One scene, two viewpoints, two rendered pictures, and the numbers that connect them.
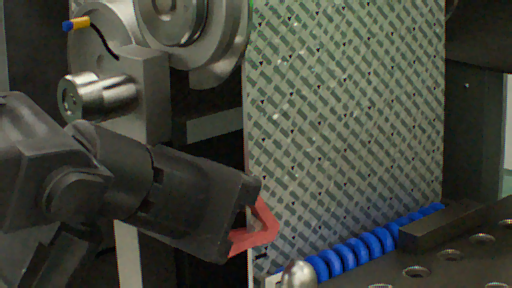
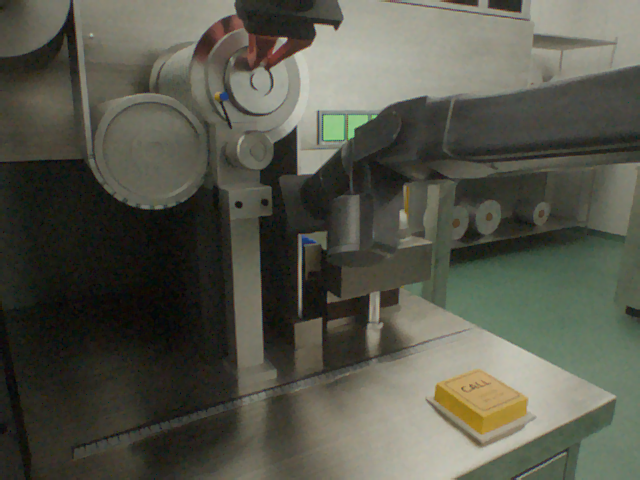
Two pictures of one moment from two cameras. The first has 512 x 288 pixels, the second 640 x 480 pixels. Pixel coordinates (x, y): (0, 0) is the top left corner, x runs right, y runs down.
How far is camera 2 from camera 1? 0.86 m
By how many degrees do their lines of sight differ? 74
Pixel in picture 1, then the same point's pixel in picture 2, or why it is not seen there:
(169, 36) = (265, 107)
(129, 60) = (244, 126)
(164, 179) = not seen: hidden behind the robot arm
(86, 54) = (120, 146)
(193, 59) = (273, 122)
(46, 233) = (400, 201)
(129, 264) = (249, 275)
